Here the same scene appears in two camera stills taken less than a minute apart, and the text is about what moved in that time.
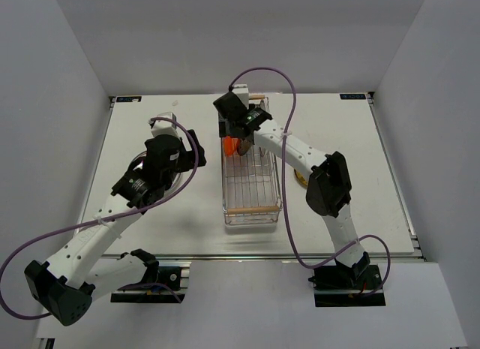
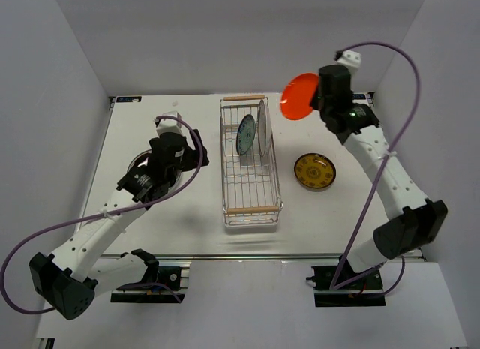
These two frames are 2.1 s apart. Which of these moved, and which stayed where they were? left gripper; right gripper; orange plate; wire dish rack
Moved: right gripper; orange plate
Stayed: left gripper; wire dish rack
